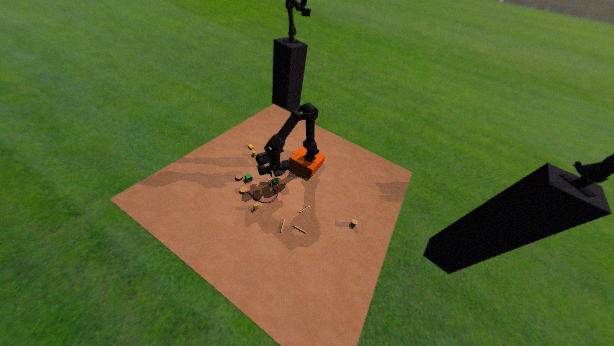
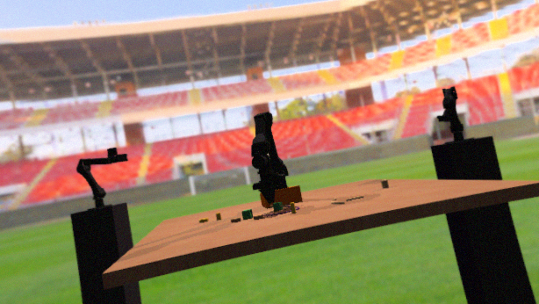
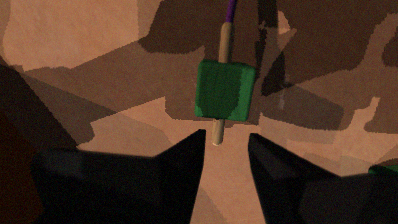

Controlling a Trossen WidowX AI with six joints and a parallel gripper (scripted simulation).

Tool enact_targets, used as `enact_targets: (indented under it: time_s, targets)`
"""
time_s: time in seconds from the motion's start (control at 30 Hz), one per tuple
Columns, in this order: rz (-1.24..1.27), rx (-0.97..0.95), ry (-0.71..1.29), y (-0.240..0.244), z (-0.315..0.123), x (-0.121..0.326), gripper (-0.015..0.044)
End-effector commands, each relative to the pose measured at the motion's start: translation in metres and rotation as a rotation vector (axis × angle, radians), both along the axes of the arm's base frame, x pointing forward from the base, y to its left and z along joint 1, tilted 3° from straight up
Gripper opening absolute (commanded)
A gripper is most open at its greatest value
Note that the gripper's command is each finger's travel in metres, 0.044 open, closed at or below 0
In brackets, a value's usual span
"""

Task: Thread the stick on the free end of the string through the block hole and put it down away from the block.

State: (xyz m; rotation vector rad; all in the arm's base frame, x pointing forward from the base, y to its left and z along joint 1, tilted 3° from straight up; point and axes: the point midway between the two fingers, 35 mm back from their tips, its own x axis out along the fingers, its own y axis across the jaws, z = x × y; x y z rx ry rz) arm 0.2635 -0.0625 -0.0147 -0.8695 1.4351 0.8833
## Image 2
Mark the green rectangular block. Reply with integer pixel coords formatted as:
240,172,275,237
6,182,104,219
242,209,253,220

